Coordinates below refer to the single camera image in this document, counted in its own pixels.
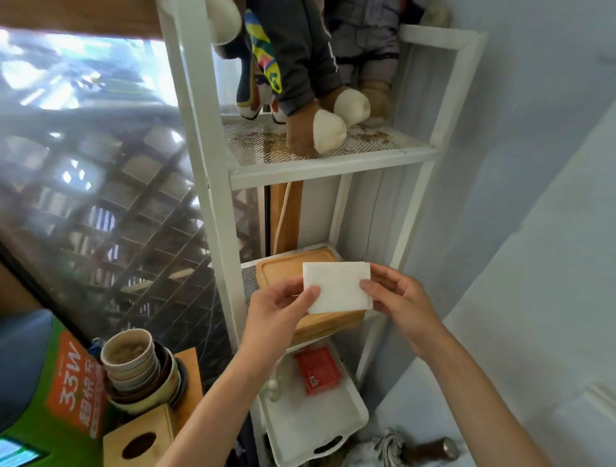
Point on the brown plush bear grey hoodie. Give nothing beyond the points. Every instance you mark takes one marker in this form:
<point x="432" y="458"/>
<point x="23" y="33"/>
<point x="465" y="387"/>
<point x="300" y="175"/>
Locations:
<point x="298" y="57"/>

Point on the white paper tissue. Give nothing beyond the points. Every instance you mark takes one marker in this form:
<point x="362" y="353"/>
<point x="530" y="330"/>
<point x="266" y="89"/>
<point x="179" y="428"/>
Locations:
<point x="339" y="286"/>

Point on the small white round ornament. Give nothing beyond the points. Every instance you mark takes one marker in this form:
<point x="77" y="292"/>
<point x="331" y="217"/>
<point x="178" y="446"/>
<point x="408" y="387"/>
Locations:
<point x="274" y="387"/>

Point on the person's left thumb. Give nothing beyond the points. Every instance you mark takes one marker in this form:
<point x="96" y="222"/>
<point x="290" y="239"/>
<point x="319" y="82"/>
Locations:
<point x="304" y="300"/>

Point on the person's right hand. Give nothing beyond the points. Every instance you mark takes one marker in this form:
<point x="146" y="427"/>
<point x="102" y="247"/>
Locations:
<point x="409" y="312"/>

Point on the stack of ceramic bowls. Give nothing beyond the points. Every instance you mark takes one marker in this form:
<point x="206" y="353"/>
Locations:
<point x="139" y="375"/>

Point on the red packet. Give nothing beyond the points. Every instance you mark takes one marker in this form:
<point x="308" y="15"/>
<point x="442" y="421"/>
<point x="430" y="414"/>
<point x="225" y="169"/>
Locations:
<point x="318" y="371"/>

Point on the colourful plush toy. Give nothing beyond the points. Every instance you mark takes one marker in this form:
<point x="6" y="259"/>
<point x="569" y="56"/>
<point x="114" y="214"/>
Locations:
<point x="262" y="62"/>

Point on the blue grey cushion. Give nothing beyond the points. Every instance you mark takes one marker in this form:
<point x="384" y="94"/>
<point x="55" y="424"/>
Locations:
<point x="21" y="361"/>

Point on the glass window with lattice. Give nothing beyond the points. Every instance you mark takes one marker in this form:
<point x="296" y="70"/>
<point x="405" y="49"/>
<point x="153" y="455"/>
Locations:
<point x="96" y="192"/>

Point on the person's right forearm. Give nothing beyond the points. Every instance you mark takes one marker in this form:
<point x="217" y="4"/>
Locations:
<point x="476" y="409"/>

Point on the green box orange label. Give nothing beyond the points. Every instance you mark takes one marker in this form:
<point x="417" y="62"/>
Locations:
<point x="62" y="385"/>

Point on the person's left hand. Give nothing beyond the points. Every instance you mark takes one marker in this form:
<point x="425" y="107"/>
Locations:
<point x="269" y="322"/>

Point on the wooden board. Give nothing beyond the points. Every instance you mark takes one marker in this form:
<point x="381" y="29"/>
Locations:
<point x="291" y="216"/>

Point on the wooden tissue box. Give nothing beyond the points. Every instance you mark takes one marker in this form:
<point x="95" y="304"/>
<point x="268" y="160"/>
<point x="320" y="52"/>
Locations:
<point x="139" y="440"/>

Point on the person's left forearm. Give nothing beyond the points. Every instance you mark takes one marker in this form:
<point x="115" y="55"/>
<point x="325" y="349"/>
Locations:
<point x="226" y="413"/>

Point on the wooden side table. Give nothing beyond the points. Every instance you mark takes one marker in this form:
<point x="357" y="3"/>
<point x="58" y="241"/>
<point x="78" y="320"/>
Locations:
<point x="191" y="380"/>

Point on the lit phone screen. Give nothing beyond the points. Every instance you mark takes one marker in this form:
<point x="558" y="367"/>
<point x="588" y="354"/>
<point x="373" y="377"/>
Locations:
<point x="17" y="454"/>

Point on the brown plush toy grey trousers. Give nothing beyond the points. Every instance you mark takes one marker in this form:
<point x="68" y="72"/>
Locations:
<point x="365" y="43"/>

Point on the white plastic tray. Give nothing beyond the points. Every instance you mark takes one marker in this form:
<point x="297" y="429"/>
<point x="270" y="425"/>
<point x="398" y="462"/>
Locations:
<point x="308" y="418"/>

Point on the wooden box with lid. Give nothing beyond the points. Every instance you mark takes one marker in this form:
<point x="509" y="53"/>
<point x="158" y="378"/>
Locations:
<point x="279" y="272"/>

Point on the person's right thumb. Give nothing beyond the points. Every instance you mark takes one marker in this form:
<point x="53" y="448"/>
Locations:
<point x="378" y="292"/>

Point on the white metal shelf rack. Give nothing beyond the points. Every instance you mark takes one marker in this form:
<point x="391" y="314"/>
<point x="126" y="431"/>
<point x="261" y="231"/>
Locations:
<point x="211" y="158"/>

